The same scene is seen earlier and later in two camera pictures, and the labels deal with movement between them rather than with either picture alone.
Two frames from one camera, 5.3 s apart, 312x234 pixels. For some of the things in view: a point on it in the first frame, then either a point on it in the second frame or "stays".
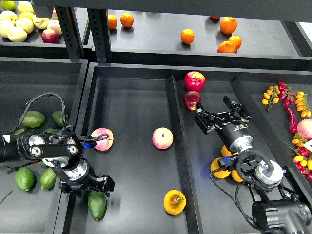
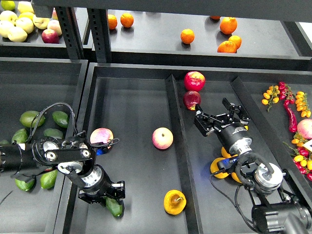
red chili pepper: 293,124 stays
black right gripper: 231,127 stays
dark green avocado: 97,204 → 115,208
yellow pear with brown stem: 175,201 stays
